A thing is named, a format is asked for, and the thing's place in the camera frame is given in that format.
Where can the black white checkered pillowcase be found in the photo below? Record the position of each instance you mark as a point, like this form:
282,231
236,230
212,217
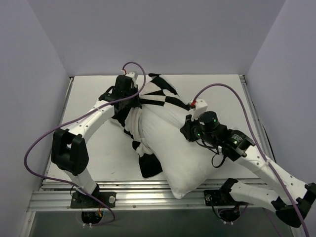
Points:
160,97

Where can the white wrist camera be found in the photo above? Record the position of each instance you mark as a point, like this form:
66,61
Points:
131,74
199,106

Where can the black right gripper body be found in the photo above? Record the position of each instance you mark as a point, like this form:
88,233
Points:
186,127

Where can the aluminium rail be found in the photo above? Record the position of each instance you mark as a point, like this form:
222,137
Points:
134,195
262,136
66,98

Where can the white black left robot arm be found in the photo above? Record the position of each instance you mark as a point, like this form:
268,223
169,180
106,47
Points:
69,151

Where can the aluminium left side rail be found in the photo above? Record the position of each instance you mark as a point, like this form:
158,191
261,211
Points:
66,98

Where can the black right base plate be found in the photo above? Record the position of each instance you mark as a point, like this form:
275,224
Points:
212,197

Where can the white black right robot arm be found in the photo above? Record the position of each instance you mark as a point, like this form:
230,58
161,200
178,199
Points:
288,197

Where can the aluminium right side rail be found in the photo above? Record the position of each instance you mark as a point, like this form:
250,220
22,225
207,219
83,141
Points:
262,136

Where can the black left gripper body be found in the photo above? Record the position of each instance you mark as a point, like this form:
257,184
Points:
129,106

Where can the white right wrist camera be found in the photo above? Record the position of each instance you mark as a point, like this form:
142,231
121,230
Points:
199,106

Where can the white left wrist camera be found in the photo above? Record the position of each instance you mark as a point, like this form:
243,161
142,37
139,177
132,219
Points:
131,74

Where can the white pillow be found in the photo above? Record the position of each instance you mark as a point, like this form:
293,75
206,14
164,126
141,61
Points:
186,165

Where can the aluminium front rail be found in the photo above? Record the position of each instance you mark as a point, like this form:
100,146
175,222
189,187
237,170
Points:
134,195

